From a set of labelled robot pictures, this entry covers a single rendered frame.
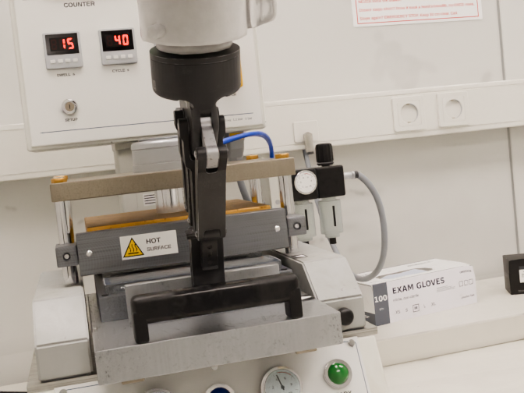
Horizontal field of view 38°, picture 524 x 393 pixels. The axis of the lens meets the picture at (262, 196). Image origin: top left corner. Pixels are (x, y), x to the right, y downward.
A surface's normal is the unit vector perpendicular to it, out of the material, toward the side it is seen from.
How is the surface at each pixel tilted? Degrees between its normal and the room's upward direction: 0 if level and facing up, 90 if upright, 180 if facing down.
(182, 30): 109
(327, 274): 41
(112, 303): 90
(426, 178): 90
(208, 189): 124
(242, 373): 65
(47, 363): 90
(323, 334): 90
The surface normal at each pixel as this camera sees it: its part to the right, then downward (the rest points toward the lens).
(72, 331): 0.07, -0.73
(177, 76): -0.29, 0.38
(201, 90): 0.18, 0.39
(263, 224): 0.24, 0.04
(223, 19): 0.63, 0.29
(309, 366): 0.18, -0.38
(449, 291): 0.44, 0.01
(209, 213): 0.24, 0.59
